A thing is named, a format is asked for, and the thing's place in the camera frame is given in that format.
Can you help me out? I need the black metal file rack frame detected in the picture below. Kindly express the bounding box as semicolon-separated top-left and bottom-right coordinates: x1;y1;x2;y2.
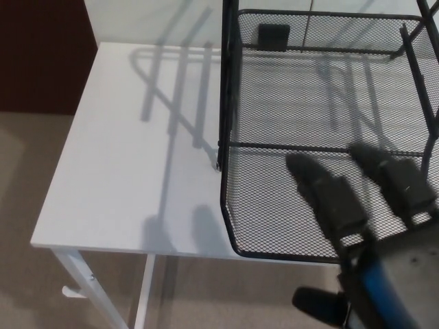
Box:
215;0;439;172

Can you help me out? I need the dark brown wooden cabinet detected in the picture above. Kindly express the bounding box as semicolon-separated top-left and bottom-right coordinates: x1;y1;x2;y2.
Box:
0;0;98;117

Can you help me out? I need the white metal desk frame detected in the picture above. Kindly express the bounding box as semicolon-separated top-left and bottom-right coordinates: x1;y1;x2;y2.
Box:
51;246;155;329

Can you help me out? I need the white panelled closet front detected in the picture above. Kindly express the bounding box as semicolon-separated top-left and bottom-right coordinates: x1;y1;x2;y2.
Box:
84;0;439;52

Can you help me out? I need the black metal mesh file tray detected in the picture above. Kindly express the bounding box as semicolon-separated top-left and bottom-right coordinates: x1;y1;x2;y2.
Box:
219;9;439;265
228;47;428;158

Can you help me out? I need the black rectangular plate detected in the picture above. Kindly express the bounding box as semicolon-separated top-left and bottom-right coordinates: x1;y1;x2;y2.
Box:
257;23;292;52

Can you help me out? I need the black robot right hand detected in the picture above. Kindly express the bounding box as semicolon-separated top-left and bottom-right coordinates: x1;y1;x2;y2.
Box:
285;142;439;329

